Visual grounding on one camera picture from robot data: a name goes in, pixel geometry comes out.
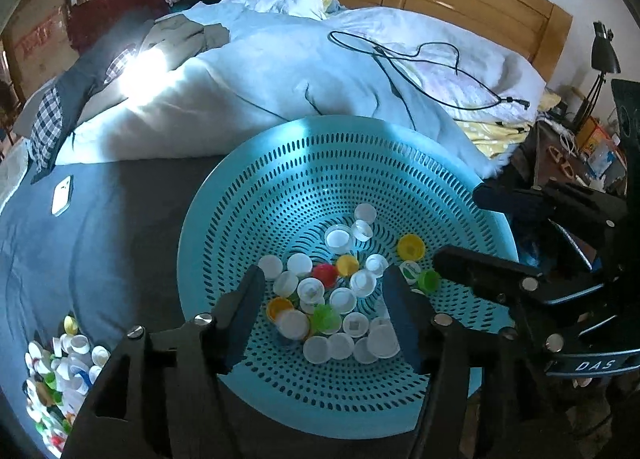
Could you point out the dark red blanket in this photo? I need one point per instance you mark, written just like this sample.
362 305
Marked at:
115 14

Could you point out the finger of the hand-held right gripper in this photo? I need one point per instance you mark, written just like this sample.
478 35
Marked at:
575 209
485 271

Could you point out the small group of sorted caps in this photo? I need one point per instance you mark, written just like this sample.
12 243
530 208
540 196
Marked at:
345 299

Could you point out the grey garment with plaid lining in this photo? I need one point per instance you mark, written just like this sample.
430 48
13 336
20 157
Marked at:
90 74

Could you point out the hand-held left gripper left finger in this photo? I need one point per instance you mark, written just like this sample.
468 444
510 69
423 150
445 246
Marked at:
245 319

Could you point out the orange box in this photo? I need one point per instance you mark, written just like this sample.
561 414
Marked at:
594 133

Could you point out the cluttered nightstand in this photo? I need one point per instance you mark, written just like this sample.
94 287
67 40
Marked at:
560 164

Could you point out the white pillow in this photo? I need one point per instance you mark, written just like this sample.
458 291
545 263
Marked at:
450 49

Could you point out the teal perforated plastic basket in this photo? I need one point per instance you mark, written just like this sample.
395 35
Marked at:
280 189

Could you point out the black desk lamp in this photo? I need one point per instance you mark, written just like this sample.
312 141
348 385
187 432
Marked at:
602 54

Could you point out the large pile of bottle caps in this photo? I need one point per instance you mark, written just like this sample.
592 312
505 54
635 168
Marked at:
60 374

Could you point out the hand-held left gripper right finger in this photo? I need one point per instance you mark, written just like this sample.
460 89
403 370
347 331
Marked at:
400 314

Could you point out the pale duvet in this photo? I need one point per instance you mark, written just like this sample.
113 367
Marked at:
250 79

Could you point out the blue bedsheet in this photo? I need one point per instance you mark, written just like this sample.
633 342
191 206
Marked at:
20 284

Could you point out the yellow patterned sheet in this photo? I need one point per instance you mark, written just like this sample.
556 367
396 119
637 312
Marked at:
500 131

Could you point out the small white flat box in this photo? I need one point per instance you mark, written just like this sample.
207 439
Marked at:
62 195

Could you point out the stack of cardboard boxes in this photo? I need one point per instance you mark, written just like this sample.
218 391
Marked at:
35 39

